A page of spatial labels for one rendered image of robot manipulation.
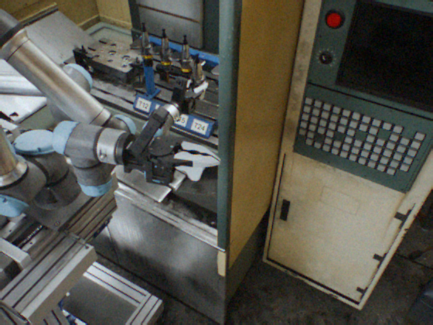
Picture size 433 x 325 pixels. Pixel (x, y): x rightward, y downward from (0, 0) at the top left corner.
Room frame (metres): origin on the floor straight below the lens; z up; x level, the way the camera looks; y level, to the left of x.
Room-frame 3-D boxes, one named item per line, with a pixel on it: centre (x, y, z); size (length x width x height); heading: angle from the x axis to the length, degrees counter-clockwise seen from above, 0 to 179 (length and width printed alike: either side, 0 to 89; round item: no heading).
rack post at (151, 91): (1.76, 0.33, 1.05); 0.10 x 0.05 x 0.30; 149
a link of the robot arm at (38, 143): (0.85, 0.51, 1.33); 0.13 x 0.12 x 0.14; 165
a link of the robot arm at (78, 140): (0.66, 0.29, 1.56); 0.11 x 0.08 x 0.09; 75
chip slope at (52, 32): (2.31, 1.07, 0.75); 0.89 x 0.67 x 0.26; 149
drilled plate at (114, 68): (2.00, 0.53, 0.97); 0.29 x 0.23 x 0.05; 59
